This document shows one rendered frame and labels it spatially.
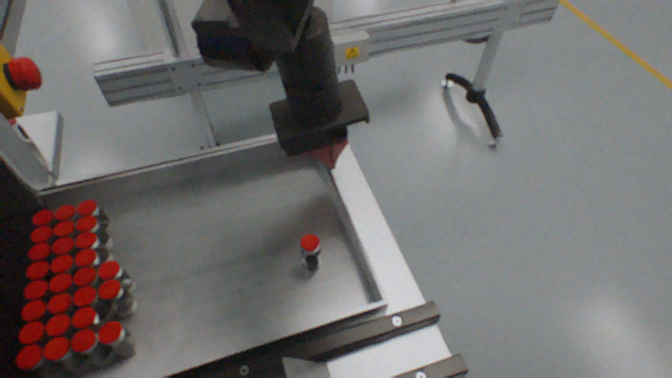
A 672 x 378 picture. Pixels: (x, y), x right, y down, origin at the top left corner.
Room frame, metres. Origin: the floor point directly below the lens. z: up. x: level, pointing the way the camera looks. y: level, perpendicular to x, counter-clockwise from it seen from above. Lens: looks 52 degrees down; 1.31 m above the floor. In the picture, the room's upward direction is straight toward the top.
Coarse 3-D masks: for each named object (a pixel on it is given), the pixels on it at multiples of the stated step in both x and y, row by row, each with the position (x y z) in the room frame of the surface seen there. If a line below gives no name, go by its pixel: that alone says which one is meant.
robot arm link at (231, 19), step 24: (216, 0) 0.38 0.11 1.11; (240, 0) 0.30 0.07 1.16; (264, 0) 0.30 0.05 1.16; (312, 0) 0.36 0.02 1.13; (192, 24) 0.37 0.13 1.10; (216, 24) 0.36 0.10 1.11; (240, 24) 0.31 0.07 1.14; (264, 24) 0.30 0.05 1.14; (216, 48) 0.36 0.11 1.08; (240, 48) 0.35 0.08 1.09; (264, 48) 0.32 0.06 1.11; (288, 48) 0.31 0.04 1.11; (264, 72) 0.36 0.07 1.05
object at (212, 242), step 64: (64, 192) 0.32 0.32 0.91; (128, 192) 0.34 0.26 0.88; (192, 192) 0.34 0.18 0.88; (256, 192) 0.34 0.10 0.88; (320, 192) 0.34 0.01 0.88; (128, 256) 0.25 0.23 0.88; (192, 256) 0.25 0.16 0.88; (256, 256) 0.25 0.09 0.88; (128, 320) 0.17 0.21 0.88; (192, 320) 0.17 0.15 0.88; (256, 320) 0.17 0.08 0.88; (320, 320) 0.17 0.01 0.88
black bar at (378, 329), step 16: (432, 304) 0.18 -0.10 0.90; (384, 320) 0.16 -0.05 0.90; (400, 320) 0.16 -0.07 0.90; (416, 320) 0.16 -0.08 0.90; (432, 320) 0.17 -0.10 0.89; (320, 336) 0.15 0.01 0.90; (336, 336) 0.15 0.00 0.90; (352, 336) 0.15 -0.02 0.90; (368, 336) 0.15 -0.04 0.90; (384, 336) 0.15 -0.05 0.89; (272, 352) 0.13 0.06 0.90; (288, 352) 0.13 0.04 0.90; (304, 352) 0.13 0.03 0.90; (320, 352) 0.13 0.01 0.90; (336, 352) 0.13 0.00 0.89; (224, 368) 0.12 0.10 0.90; (240, 368) 0.12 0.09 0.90; (256, 368) 0.12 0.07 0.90; (272, 368) 0.12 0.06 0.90
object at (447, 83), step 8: (448, 72) 1.70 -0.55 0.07; (448, 80) 1.68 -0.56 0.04; (456, 80) 1.61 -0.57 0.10; (464, 80) 1.58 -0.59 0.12; (448, 88) 1.68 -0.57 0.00; (464, 88) 1.54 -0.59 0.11; (472, 96) 1.46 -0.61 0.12; (480, 96) 1.46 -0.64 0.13; (480, 104) 1.42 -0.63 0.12; (488, 104) 1.41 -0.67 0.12; (488, 112) 1.38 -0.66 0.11; (488, 120) 1.35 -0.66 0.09; (496, 120) 1.35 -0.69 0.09; (496, 128) 1.31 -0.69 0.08; (496, 136) 1.28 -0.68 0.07; (488, 144) 1.29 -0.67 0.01; (496, 144) 1.28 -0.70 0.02
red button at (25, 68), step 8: (24, 56) 0.44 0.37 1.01; (8, 64) 0.43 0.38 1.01; (16, 64) 0.43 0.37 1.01; (24, 64) 0.43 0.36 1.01; (32, 64) 0.44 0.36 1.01; (16, 72) 0.42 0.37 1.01; (24, 72) 0.42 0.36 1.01; (32, 72) 0.43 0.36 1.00; (40, 72) 0.45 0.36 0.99; (16, 80) 0.41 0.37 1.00; (24, 80) 0.42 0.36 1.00; (32, 80) 0.42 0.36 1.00; (40, 80) 0.43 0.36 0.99; (24, 88) 0.42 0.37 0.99; (32, 88) 0.42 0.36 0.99
